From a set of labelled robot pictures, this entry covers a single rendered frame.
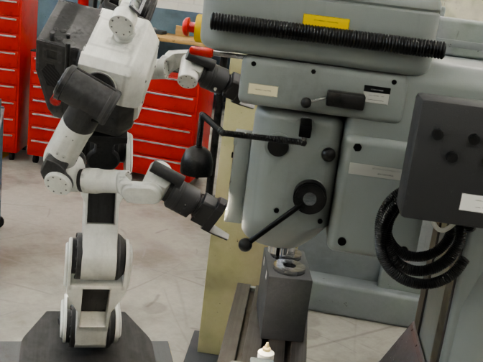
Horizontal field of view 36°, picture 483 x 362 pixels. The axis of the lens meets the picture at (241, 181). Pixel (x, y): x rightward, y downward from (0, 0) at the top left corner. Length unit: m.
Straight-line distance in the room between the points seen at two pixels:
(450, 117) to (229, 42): 0.47
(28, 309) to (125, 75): 2.42
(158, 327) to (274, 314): 2.09
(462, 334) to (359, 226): 0.30
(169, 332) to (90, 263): 1.83
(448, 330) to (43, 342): 1.55
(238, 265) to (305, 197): 2.09
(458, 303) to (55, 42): 1.20
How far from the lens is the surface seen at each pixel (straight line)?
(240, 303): 2.28
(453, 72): 1.56
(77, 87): 1.92
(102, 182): 2.09
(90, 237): 2.28
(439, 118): 1.29
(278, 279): 2.02
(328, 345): 4.15
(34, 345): 2.73
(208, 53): 1.73
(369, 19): 1.49
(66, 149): 2.04
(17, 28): 6.70
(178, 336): 4.03
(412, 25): 1.50
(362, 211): 1.57
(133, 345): 2.74
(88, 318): 2.52
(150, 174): 2.05
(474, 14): 9.95
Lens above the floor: 1.90
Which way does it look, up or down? 16 degrees down
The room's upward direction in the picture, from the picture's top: 7 degrees clockwise
